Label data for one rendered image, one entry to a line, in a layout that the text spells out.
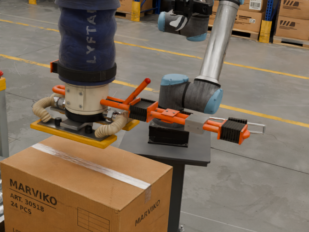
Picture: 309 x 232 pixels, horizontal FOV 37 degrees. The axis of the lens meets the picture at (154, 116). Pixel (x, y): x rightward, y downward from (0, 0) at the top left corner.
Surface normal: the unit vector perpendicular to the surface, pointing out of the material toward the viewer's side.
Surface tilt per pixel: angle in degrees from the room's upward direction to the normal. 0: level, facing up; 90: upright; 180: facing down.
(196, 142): 0
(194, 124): 90
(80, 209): 90
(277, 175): 0
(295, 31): 90
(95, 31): 79
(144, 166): 0
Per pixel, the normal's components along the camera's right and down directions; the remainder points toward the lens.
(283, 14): -0.45, 0.32
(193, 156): 0.07, -0.92
